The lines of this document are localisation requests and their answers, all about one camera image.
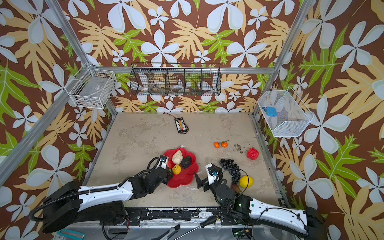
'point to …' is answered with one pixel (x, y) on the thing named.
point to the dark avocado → (186, 162)
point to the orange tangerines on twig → (224, 144)
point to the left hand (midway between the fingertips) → (168, 166)
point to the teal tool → (71, 234)
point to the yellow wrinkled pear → (176, 169)
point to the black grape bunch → (233, 168)
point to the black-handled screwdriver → (204, 223)
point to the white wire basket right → (285, 113)
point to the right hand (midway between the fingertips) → (201, 169)
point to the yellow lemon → (244, 182)
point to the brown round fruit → (236, 188)
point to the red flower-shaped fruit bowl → (186, 175)
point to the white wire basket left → (94, 89)
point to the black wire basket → (175, 79)
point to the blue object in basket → (271, 111)
